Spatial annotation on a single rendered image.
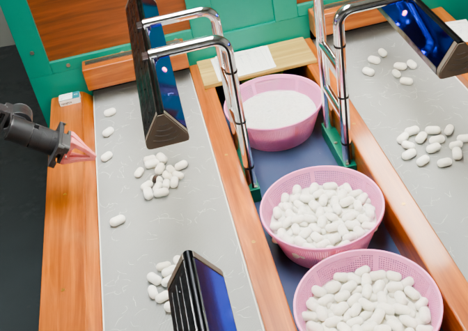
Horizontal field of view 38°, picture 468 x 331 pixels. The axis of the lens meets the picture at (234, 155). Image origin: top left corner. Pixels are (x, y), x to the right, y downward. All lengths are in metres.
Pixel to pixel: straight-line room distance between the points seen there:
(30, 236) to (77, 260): 1.36
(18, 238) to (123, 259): 1.40
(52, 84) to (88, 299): 0.84
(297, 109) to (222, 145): 0.26
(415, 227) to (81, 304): 0.68
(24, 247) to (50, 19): 1.12
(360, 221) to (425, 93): 0.50
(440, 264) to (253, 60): 0.90
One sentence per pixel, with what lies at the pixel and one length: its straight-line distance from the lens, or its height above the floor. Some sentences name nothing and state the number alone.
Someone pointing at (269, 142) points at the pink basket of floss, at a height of 0.71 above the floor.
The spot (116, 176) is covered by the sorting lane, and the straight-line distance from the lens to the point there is 1.71.
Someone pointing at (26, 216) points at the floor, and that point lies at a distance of 2.94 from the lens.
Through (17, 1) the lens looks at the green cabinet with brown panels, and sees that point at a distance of 1.95.
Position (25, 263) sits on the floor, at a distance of 2.72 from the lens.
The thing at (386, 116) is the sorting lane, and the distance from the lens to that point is 1.75.
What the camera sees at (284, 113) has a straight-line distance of 1.80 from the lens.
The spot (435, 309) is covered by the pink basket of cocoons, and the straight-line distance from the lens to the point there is 1.29.
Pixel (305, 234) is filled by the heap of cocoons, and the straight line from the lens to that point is 1.43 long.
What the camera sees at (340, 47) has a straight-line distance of 1.46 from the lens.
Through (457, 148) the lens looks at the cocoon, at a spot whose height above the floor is 0.76.
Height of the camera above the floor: 1.75
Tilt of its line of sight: 37 degrees down
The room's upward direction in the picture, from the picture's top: 11 degrees counter-clockwise
